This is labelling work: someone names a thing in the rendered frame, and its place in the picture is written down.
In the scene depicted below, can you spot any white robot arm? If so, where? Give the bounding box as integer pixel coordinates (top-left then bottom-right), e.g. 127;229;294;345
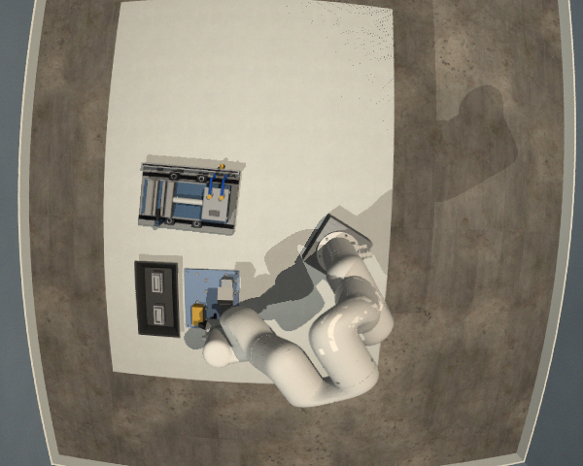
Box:
202;231;394;408

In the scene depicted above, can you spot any golden yellow block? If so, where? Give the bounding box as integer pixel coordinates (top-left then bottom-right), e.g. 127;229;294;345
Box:
192;304;204;326

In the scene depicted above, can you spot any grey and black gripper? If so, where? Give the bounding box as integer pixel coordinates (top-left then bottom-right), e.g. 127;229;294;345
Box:
198;314;220;336

